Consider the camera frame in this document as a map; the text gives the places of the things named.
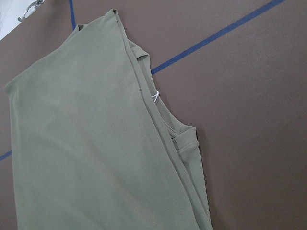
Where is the olive green long-sleeve shirt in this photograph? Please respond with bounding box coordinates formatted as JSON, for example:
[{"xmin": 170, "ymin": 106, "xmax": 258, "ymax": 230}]
[{"xmin": 4, "ymin": 9, "xmax": 212, "ymax": 230}]

